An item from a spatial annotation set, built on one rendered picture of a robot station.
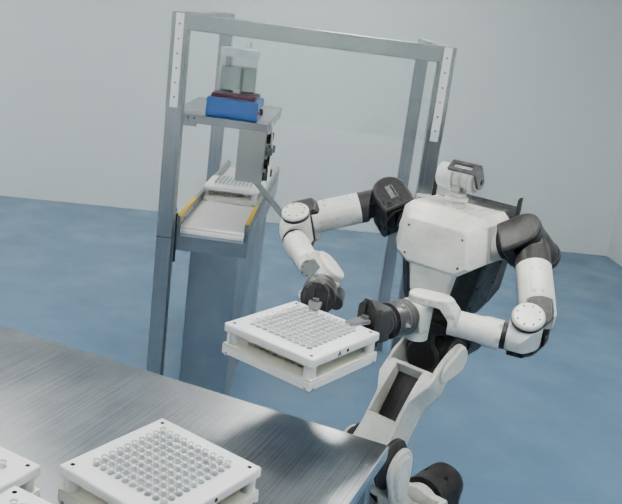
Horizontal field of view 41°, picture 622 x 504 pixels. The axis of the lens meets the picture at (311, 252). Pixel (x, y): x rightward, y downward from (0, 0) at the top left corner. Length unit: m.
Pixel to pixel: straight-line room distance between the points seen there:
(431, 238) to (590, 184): 5.20
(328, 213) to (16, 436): 1.08
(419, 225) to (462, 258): 0.15
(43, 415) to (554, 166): 5.90
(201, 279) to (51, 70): 3.59
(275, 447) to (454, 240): 0.79
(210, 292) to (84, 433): 1.86
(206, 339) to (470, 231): 1.70
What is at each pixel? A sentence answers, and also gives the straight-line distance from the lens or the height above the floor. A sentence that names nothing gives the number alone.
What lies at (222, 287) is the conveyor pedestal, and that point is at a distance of 3.51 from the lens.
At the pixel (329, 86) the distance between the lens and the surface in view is 3.09.
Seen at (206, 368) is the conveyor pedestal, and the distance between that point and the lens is 3.65.
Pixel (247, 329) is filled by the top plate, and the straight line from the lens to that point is 1.79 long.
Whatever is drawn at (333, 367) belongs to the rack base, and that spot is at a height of 1.00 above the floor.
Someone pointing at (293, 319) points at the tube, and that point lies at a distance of 1.86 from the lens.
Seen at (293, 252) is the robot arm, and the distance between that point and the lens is 2.26.
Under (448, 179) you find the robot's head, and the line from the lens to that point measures 2.26.
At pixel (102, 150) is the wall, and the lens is 6.82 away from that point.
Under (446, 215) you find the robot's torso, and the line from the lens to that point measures 2.24.
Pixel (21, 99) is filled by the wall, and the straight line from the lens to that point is 6.88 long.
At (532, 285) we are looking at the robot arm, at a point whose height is 1.14.
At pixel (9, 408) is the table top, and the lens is 1.84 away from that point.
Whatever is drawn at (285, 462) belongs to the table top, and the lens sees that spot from 1.69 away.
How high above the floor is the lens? 1.71
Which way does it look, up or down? 16 degrees down
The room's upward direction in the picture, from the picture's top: 7 degrees clockwise
